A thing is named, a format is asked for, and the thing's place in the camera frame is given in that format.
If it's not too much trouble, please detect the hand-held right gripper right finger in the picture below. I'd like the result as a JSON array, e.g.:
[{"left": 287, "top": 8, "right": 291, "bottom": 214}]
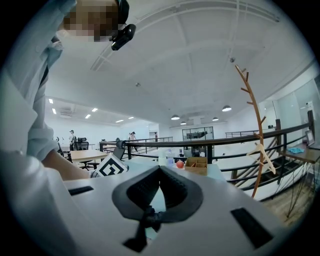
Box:
[{"left": 149, "top": 165, "right": 298, "bottom": 256}]

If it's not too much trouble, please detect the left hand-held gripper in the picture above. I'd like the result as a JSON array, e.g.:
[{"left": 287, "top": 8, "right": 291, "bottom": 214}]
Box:
[{"left": 95, "top": 153, "right": 130, "bottom": 178}]

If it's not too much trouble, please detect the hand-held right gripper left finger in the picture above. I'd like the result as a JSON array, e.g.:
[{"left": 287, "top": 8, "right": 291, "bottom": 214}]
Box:
[{"left": 62, "top": 164, "right": 162, "bottom": 256}]

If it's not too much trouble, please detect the person's left forearm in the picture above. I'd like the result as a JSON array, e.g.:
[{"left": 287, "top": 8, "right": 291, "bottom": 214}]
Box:
[{"left": 41, "top": 149, "right": 92, "bottom": 181}]

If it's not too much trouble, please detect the black office chair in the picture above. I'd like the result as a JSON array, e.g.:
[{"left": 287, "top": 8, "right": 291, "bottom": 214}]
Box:
[
  {"left": 112, "top": 139, "right": 126, "bottom": 161},
  {"left": 75, "top": 137, "right": 100, "bottom": 171}
]

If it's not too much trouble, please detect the light blue table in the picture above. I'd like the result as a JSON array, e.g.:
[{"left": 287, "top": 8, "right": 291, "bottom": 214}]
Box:
[{"left": 123, "top": 158, "right": 227, "bottom": 183}]

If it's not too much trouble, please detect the light wooden desk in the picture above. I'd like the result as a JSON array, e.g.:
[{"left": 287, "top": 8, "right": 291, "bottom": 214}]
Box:
[{"left": 69, "top": 149, "right": 111, "bottom": 164}]

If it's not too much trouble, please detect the brown wooden organizer box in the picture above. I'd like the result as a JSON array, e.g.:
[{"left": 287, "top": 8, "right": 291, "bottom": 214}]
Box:
[{"left": 184, "top": 156, "right": 208, "bottom": 176}]

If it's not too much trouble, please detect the black metal railing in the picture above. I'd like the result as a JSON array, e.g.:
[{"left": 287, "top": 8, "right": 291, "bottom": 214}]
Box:
[{"left": 98, "top": 123, "right": 316, "bottom": 201}]

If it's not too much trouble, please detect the wooden clothes hanger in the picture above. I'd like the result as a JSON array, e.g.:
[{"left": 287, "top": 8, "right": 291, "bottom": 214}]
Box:
[{"left": 246, "top": 142, "right": 276, "bottom": 175}]

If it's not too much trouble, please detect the black framed glass partition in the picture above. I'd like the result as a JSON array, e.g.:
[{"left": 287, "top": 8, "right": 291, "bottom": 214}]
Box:
[{"left": 181, "top": 126, "right": 215, "bottom": 142}]

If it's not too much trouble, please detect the wooden coat rack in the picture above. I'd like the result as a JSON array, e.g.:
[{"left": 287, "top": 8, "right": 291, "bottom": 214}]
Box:
[{"left": 234, "top": 64, "right": 266, "bottom": 199}]

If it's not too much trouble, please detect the row of ceiling light panels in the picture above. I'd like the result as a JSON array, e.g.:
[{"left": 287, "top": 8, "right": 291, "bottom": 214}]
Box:
[{"left": 48, "top": 98, "right": 136, "bottom": 124}]

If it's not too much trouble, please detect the dark wooden side table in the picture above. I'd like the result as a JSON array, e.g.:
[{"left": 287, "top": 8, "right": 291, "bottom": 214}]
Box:
[{"left": 279, "top": 143, "right": 320, "bottom": 219}]

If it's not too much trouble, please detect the person's grey shirt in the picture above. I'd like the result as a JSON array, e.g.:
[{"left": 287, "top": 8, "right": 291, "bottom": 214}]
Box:
[{"left": 0, "top": 0, "right": 78, "bottom": 256}]

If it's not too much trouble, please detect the grey framed picture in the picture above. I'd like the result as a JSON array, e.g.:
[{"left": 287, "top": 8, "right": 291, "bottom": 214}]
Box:
[{"left": 304, "top": 129, "right": 316, "bottom": 147}]

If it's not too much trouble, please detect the person's head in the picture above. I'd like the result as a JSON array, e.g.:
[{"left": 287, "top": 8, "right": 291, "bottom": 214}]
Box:
[{"left": 56, "top": 0, "right": 126, "bottom": 43}]

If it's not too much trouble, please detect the black head camera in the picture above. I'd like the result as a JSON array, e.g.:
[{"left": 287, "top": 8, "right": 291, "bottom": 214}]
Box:
[{"left": 109, "top": 0, "right": 137, "bottom": 52}]

